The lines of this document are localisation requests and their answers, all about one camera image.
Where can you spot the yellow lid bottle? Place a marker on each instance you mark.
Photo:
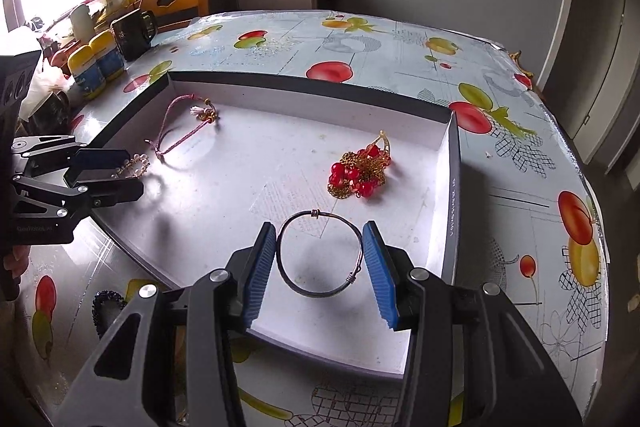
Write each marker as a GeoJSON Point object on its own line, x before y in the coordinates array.
{"type": "Point", "coordinates": [110, 57]}
{"type": "Point", "coordinates": [86, 72]}

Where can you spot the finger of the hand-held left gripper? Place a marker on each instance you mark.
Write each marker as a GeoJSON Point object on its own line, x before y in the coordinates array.
{"type": "Point", "coordinates": [95, 159]}
{"type": "Point", "coordinates": [115, 192]}

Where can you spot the white plastic bag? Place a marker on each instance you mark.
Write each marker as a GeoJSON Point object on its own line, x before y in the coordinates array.
{"type": "Point", "coordinates": [45, 79]}

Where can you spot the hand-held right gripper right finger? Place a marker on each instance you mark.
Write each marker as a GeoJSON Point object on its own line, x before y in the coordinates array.
{"type": "Point", "coordinates": [377, 272]}

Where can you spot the white cup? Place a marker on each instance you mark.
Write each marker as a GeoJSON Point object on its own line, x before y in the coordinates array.
{"type": "Point", "coordinates": [82, 22]}

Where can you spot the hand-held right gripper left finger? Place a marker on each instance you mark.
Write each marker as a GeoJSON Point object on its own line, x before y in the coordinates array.
{"type": "Point", "coordinates": [260, 277]}

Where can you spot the person's left hand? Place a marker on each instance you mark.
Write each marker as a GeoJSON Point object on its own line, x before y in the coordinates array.
{"type": "Point", "coordinates": [15, 259]}

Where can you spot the shallow white box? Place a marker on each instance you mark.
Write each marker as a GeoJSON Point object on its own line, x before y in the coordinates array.
{"type": "Point", "coordinates": [225, 167]}

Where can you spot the dark jar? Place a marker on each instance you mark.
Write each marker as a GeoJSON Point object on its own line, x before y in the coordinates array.
{"type": "Point", "coordinates": [50, 114]}

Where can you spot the black mug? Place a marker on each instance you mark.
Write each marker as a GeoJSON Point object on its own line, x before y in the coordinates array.
{"type": "Point", "coordinates": [130, 37]}

